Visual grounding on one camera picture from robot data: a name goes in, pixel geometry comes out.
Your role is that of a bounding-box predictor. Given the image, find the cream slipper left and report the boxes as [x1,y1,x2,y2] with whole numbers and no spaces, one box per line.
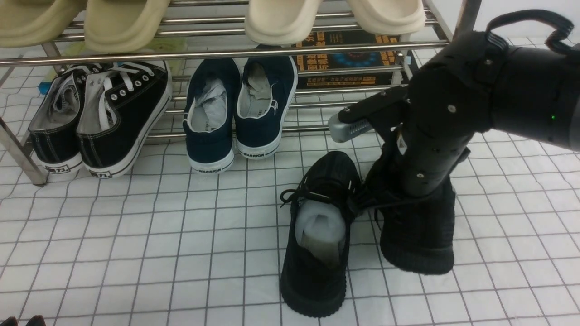
[244,0,322,46]

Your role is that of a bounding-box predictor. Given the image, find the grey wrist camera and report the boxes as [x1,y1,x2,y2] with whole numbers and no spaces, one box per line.
[327,114,374,143]

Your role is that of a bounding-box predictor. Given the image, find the black canvas sneaker right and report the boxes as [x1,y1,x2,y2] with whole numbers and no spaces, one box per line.
[76,60,173,179]

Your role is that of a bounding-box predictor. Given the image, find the dark object bottom left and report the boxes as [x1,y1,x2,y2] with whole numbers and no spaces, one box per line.
[0,315,47,326]

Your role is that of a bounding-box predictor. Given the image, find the black knit sneaker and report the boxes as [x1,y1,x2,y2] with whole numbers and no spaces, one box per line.
[365,138,456,275]
[279,151,361,318]

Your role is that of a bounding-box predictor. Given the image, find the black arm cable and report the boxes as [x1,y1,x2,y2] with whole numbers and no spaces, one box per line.
[485,9,580,57]

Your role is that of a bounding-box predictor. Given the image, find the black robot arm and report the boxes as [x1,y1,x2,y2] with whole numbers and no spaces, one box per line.
[328,31,580,197]

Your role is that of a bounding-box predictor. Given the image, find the yellow-green slipper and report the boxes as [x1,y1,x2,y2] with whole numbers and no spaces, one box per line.
[84,0,170,53]
[0,0,87,49]

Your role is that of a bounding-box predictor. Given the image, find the navy Warrior sneaker left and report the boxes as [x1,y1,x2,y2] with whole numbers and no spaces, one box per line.
[183,58,241,175]

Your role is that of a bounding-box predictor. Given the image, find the blue object behind rack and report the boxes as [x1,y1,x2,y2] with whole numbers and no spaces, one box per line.
[38,81,52,96]

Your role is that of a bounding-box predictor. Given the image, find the navy warrior sneaker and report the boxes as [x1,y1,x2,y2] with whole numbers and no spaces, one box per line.
[234,56,298,160]
[183,58,241,175]

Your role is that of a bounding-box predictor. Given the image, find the yellow-green slipper far left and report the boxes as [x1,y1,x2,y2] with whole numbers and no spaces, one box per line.
[0,0,87,49]

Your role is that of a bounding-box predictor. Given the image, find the black canvas sneaker left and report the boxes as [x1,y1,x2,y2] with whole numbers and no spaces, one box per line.
[28,63,110,175]

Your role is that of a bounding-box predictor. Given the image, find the stainless steel shoe rack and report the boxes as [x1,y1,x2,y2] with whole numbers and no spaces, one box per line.
[1,0,482,187]

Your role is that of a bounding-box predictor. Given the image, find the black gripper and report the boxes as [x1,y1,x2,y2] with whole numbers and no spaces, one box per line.
[339,31,509,198]

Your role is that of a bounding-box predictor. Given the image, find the navy Warrior sneaker right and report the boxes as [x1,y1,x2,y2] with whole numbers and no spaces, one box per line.
[234,56,298,160]

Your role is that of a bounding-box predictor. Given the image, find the cream slipper right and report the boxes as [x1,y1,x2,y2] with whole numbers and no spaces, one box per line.
[348,0,426,35]

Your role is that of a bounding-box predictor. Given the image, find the black canvas sneaker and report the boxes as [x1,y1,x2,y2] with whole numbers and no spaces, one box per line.
[28,63,110,175]
[76,60,173,179]

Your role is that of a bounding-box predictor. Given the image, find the white grid floor cloth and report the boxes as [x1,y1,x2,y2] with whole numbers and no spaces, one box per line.
[0,35,580,326]

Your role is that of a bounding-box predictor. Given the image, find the cream slipper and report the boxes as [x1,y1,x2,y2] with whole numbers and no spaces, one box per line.
[244,0,322,46]
[348,0,426,35]

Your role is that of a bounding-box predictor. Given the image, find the black box orange print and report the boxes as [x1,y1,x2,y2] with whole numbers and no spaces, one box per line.
[293,30,409,90]

